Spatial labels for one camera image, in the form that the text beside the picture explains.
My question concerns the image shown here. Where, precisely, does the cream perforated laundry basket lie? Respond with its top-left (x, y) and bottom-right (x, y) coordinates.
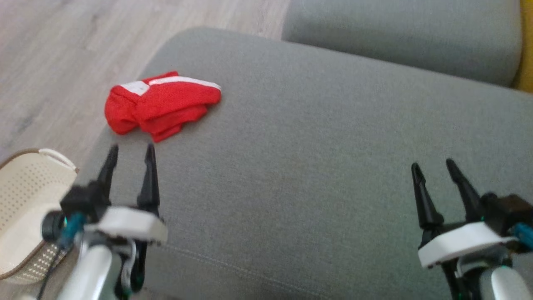
top-left (0, 148), bottom-right (80, 285)

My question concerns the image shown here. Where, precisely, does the black right cable teal plug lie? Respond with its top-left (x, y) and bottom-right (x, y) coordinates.
top-left (510, 223), bottom-right (533, 251)

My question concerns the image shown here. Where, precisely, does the grey sofa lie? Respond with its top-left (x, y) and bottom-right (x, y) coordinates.
top-left (75, 27), bottom-right (533, 300)

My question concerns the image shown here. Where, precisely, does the grey sofa back cushion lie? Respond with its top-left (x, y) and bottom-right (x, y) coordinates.
top-left (282, 0), bottom-right (523, 87)

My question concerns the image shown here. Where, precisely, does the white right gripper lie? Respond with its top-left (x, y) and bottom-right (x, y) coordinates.
top-left (411, 158), bottom-right (517, 269)

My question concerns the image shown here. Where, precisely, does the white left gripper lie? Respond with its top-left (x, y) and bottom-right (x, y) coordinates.
top-left (83, 143), bottom-right (168, 246)

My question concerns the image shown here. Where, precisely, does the black cable teal plug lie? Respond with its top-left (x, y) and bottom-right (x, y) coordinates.
top-left (510, 223), bottom-right (533, 251)
top-left (37, 212), bottom-right (86, 300)

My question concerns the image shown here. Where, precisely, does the black left cable teal plug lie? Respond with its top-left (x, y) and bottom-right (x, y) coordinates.
top-left (37, 212), bottom-right (86, 300)

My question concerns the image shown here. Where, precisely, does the red shorts white stripe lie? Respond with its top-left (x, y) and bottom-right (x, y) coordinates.
top-left (104, 71), bottom-right (222, 143)

